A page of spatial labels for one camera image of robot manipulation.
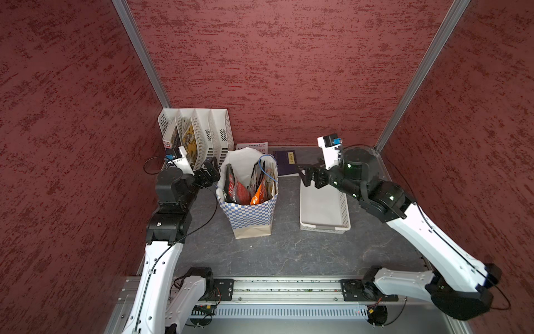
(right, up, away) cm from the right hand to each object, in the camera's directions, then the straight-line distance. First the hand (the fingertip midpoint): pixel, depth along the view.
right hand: (308, 167), depth 64 cm
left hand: (-34, 0, +3) cm, 35 cm away
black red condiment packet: (-26, -9, +12) cm, 30 cm away
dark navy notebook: (-4, +2, +49) cm, 49 cm away
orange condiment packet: (-15, -10, +7) cm, 19 cm away
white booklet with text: (-18, +12, +56) cm, 60 cm away
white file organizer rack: (-50, +18, +46) cm, 71 cm away
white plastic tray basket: (+12, -20, +28) cm, 37 cm away
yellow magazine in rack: (-53, +10, +36) cm, 65 cm away
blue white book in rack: (-59, +12, +26) cm, 65 cm away
